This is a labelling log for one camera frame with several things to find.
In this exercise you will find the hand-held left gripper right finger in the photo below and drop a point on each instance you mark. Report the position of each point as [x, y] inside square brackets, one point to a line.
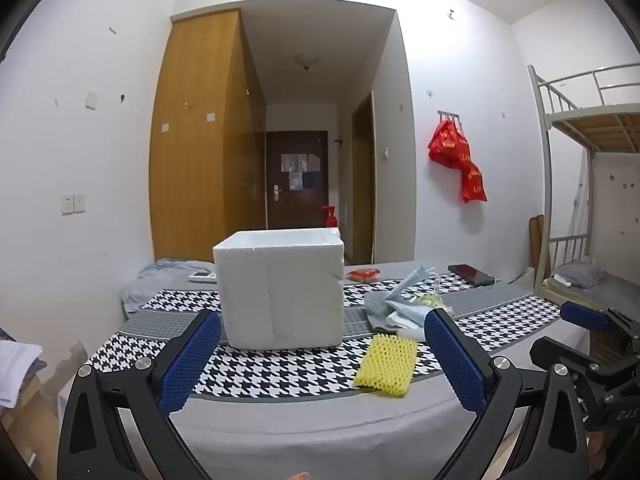
[455, 360]

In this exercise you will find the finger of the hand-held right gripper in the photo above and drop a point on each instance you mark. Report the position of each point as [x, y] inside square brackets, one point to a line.
[582, 315]
[555, 352]

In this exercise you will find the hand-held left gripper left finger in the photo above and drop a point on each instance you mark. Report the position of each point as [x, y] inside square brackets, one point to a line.
[190, 360]

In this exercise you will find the green tissue packet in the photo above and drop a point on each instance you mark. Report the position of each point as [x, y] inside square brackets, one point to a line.
[427, 301]

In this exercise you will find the yellow foam net sleeve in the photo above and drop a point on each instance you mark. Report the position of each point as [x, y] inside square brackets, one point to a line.
[387, 365]

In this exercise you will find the blue face mask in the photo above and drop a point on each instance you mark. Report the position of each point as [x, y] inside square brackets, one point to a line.
[407, 282]
[407, 320]

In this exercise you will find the white foam box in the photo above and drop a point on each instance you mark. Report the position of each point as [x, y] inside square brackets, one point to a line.
[280, 290]

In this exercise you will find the grey folded bedding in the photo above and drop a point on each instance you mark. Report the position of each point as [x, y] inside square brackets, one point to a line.
[580, 275]

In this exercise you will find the wooden boards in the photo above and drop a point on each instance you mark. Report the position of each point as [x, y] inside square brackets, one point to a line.
[536, 245]

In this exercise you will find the white remote control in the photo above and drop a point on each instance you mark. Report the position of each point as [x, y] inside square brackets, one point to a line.
[202, 276]

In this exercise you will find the blue-grey crumpled garment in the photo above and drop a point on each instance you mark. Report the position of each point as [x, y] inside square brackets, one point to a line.
[160, 280]

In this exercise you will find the black smartphone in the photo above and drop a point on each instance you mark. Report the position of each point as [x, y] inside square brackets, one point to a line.
[471, 274]

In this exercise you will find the grey cloth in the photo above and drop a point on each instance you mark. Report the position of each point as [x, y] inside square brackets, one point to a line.
[379, 310]

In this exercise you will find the red snack packet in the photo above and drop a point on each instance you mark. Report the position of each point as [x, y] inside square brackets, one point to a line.
[364, 274]

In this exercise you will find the bed with grey sheet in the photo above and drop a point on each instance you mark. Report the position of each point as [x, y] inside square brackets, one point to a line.
[310, 435]

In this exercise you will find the red plastic bag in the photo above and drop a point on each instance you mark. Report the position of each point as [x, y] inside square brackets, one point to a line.
[447, 145]
[472, 182]

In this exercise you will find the stack of papers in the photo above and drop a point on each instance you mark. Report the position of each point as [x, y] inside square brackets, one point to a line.
[17, 370]

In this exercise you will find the dark brown entrance door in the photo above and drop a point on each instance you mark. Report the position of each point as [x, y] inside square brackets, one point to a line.
[295, 205]

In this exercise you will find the metal bunk bed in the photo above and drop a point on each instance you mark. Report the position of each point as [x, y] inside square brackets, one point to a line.
[600, 127]

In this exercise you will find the red-headed spray bottle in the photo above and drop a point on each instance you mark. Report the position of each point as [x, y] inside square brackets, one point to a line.
[330, 217]

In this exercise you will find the wooden side door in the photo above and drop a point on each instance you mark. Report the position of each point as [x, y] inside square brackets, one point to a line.
[362, 185]

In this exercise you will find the wooden wardrobe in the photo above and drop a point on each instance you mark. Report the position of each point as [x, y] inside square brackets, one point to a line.
[195, 160]

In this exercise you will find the papers on door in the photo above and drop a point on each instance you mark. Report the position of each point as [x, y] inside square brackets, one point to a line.
[300, 170]

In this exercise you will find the ceiling lamp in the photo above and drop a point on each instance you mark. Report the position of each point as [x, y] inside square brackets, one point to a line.
[307, 61]

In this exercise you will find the white light switch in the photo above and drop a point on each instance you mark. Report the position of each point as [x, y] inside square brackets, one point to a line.
[73, 204]

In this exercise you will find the wall hook rack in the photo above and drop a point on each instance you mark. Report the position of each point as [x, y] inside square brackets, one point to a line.
[450, 115]

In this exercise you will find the white wall box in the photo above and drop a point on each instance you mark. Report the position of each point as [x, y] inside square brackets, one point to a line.
[91, 100]

